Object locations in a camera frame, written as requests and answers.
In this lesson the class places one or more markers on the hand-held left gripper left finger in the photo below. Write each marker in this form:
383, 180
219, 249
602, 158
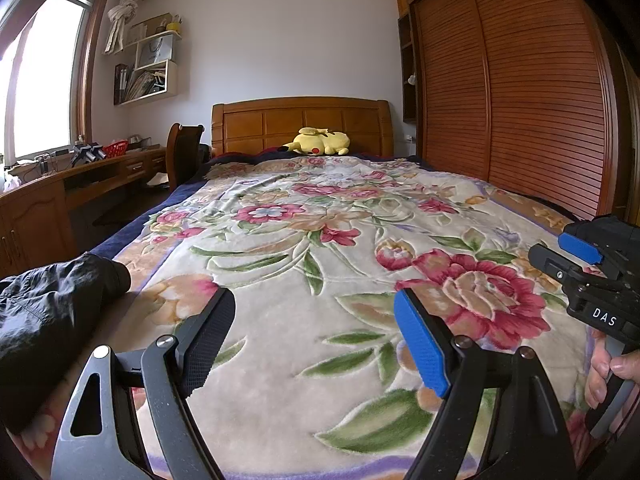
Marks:
210, 340

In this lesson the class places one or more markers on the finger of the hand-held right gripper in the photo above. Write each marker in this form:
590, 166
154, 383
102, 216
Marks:
550, 262
580, 247

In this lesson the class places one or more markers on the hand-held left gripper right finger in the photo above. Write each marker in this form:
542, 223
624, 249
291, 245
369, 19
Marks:
422, 345

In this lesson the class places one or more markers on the black jacket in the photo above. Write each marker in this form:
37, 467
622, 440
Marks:
50, 305

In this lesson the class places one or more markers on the person's right hand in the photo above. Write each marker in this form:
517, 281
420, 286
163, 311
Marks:
596, 375

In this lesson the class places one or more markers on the floral blanket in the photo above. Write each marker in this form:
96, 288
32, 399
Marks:
325, 240

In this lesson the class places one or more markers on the wooden slatted wardrobe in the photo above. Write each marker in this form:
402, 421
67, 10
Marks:
525, 85

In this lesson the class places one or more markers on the wooden chair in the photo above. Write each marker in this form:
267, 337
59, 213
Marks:
182, 155

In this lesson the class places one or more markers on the red basket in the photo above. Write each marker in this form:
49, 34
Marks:
115, 149

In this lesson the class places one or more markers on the wooden desk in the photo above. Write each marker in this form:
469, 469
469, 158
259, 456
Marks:
35, 210

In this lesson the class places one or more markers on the black device on desk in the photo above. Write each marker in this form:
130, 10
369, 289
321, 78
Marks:
87, 154

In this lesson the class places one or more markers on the yellow plush toy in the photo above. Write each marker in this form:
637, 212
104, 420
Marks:
317, 142

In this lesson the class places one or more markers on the wooden bed headboard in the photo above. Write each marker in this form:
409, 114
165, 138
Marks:
300, 120

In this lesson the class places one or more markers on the window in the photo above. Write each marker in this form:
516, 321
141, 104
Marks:
45, 75

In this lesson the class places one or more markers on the tied beige curtain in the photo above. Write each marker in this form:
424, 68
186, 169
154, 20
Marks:
122, 15

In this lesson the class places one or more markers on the white wall shelf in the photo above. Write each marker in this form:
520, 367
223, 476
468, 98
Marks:
150, 75

